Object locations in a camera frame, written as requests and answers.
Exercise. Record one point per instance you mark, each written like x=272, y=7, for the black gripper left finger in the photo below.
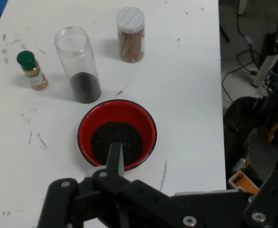
x=115, y=161

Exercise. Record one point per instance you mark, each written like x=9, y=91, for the white-lidded jar of brown sticks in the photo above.
x=131, y=40

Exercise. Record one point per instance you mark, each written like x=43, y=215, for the white metal pole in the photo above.
x=268, y=61

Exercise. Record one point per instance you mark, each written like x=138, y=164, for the clear plastic jar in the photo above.
x=77, y=61

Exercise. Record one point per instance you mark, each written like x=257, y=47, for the green-capped spice bottle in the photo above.
x=33, y=71

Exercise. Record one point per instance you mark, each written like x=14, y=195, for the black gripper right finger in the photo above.
x=271, y=190

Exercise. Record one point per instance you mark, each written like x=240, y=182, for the orange handheld meter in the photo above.
x=242, y=181

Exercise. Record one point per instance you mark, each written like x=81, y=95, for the red bowl with black rim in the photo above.
x=119, y=114

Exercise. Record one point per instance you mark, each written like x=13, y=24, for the black backpack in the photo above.
x=238, y=118

